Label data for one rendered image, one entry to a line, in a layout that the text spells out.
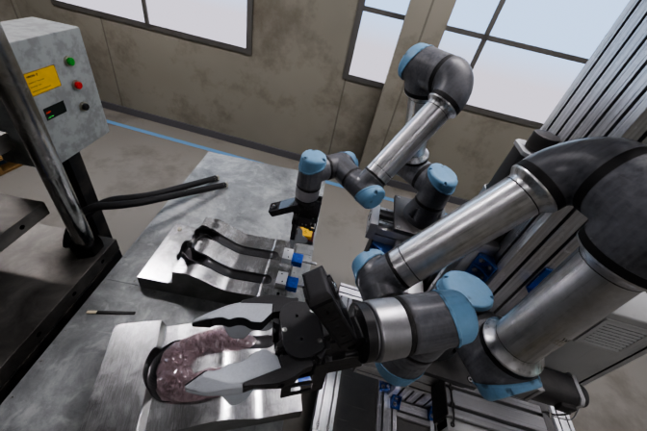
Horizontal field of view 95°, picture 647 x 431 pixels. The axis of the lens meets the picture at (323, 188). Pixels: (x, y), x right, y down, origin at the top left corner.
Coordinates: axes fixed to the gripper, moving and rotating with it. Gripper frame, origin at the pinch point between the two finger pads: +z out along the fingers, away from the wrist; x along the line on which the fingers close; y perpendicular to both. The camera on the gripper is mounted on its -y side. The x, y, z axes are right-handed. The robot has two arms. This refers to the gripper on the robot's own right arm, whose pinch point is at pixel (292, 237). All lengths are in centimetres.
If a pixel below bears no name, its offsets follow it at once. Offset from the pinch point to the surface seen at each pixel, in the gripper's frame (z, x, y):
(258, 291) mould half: 12.1, -16.1, -7.2
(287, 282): 10.4, -11.4, 1.5
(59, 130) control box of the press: -18, 10, -85
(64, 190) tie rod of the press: -9, -8, -72
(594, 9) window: -84, 183, 166
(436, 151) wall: 49, 190, 112
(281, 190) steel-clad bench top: 21, 49, -13
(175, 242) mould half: 14.8, -1.3, -43.3
